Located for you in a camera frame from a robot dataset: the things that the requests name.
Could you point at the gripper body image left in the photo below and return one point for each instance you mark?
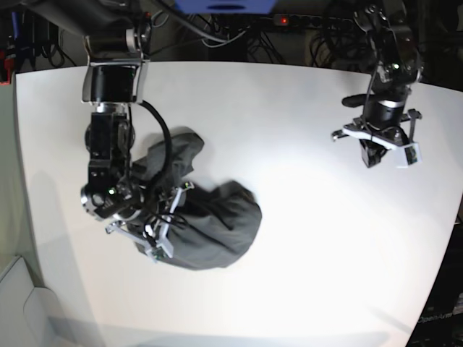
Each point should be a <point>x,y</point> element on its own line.
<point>130,215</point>

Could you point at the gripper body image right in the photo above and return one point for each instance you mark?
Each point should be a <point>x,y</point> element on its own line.
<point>383,127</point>

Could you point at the dark grey t-shirt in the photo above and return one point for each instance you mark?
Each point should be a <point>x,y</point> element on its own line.
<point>221,224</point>

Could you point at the black power strip red light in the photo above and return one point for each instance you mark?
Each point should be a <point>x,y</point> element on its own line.
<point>296,21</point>

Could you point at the red clamp at table corner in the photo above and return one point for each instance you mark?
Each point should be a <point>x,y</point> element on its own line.
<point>7,68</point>

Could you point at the blue box at top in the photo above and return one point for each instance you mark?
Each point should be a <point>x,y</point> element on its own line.
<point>225,6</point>

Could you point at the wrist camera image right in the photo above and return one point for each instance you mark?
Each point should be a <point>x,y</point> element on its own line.
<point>407,155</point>

